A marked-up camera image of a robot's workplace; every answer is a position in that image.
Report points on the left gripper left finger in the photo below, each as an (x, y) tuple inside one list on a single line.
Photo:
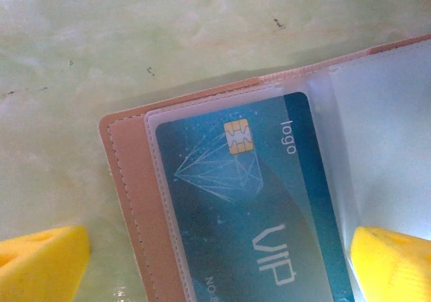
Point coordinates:
[(37, 268)]

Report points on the tan leather card holder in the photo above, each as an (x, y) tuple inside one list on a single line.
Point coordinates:
[(134, 180)]

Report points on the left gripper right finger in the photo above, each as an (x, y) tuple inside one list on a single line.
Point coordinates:
[(394, 268)]

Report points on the blue VIP card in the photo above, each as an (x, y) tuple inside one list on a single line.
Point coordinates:
[(235, 214)]

